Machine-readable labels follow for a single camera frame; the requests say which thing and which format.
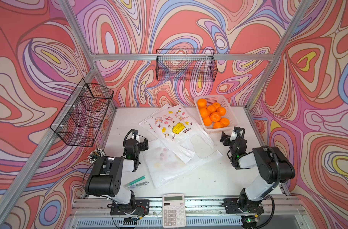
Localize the orange fruit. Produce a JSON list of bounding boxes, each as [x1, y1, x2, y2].
[[199, 107, 210, 118], [197, 98, 207, 109], [217, 107, 226, 116], [210, 112, 221, 123], [220, 118, 230, 127]]

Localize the white plastic fruit basket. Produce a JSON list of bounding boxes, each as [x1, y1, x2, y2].
[[194, 95, 239, 133]]

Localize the printed white plastic bag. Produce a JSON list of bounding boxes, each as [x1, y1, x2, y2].
[[162, 105, 215, 163]]

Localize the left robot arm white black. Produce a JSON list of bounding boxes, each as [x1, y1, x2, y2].
[[85, 138, 149, 207]]

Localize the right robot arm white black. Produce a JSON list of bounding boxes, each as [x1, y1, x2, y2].
[[220, 128, 296, 213]]

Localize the orange fruit bottom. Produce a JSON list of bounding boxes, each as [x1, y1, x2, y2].
[[220, 118, 230, 127]]

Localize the green pen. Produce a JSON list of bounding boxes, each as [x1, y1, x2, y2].
[[124, 176, 145, 188]]

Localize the cup of pens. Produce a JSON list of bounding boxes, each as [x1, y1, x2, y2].
[[87, 148, 106, 164]]

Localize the clear plastic bag bottom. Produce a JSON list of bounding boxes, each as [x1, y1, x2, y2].
[[143, 139, 222, 189]]

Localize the white desk calculator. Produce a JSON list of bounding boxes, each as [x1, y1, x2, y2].
[[162, 193, 187, 229]]

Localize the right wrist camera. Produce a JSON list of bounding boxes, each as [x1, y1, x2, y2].
[[230, 127, 243, 141]]

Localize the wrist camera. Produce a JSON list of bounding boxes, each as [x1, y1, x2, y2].
[[230, 127, 243, 141], [131, 129, 140, 142]]

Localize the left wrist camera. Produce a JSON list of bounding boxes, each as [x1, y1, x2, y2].
[[131, 129, 140, 142]]

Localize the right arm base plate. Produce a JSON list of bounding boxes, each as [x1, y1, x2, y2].
[[221, 198, 264, 215]]

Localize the black wire basket left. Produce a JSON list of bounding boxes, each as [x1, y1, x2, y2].
[[50, 79, 114, 147]]

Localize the black wire basket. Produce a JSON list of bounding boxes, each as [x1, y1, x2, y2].
[[155, 48, 218, 82], [50, 79, 114, 147]]

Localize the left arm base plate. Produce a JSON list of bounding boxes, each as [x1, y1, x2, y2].
[[107, 199, 150, 217]]

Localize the black wire basket back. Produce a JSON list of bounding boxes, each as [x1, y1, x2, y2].
[[155, 48, 218, 82]]

